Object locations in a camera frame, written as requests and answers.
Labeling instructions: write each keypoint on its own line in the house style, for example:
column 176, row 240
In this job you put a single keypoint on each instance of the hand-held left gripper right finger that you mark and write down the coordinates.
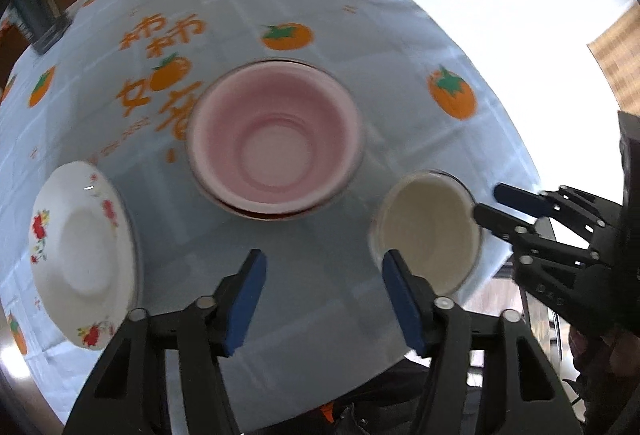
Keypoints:
column 405, row 305

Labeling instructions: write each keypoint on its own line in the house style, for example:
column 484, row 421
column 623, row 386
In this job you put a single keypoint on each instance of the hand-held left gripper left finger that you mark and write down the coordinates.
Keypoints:
column 245, row 305

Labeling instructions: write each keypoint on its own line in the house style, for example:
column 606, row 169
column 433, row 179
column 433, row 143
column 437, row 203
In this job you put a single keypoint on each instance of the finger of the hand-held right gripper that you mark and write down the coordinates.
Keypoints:
column 495, row 217
column 517, row 197

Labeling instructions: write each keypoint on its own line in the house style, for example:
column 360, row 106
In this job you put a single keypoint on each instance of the small cream bowl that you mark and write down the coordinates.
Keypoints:
column 430, row 225

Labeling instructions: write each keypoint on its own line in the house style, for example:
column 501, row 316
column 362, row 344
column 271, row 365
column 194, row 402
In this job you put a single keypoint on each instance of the pink plastic bowl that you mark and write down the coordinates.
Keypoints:
column 272, row 140

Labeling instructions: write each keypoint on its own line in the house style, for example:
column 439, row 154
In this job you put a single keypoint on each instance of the white plate with red flowers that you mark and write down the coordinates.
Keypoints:
column 80, row 250

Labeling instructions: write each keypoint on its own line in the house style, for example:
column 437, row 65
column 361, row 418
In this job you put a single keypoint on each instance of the person's right hand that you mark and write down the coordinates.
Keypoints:
column 605, row 365

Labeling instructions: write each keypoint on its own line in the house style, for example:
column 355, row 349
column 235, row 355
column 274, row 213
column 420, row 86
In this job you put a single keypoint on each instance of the persimmon print tablecloth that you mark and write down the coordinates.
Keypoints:
column 380, row 65

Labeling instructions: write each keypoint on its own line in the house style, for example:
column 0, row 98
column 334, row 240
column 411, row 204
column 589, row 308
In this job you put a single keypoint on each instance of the dark grey appliance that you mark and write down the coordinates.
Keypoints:
column 37, row 17

